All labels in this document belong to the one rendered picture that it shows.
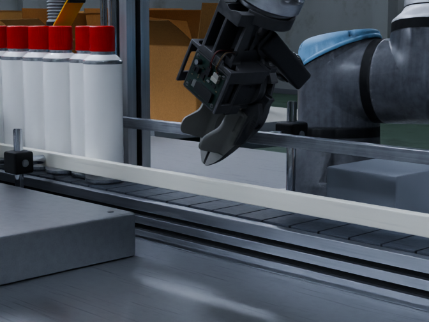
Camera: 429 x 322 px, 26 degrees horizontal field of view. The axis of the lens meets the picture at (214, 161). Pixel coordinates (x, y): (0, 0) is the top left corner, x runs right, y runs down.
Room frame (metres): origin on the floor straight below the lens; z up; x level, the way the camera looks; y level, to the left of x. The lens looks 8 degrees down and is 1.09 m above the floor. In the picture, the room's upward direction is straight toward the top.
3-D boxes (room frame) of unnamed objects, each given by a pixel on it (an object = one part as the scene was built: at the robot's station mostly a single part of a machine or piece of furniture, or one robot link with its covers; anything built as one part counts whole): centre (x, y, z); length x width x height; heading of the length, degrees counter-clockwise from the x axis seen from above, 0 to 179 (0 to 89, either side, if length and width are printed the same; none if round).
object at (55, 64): (1.30, 0.21, 0.98); 0.05 x 0.05 x 0.20
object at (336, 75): (1.31, -0.18, 1.01); 0.13 x 0.12 x 0.14; 55
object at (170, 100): (3.10, 0.07, 0.97); 0.51 x 0.42 x 0.37; 131
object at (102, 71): (1.22, 0.15, 0.98); 0.05 x 0.05 x 0.20
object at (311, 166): (1.31, -0.18, 0.89); 0.15 x 0.15 x 0.10
